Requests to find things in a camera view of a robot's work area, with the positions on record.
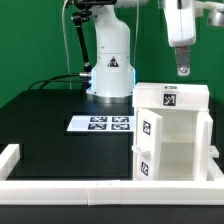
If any white cabinet top block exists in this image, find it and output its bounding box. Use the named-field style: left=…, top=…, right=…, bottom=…
left=132, top=83, right=209, bottom=111

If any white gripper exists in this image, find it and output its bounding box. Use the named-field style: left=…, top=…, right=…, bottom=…
left=164, top=0, right=196, bottom=76

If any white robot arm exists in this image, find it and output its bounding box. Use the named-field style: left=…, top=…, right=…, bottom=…
left=86, top=0, right=224, bottom=103

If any black cable bundle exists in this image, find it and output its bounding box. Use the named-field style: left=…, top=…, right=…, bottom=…
left=28, top=73, right=88, bottom=91

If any white cabinet body box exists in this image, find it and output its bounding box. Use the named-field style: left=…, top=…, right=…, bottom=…
left=151, top=109, right=207, bottom=181

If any white U-shaped frame fence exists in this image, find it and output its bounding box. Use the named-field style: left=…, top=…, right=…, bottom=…
left=0, top=144, right=224, bottom=205

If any grey vertical cable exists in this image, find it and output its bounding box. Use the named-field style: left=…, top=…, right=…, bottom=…
left=61, top=0, right=74, bottom=90

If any white base tag plate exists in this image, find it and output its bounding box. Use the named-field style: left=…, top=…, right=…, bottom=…
left=67, top=115, right=135, bottom=132

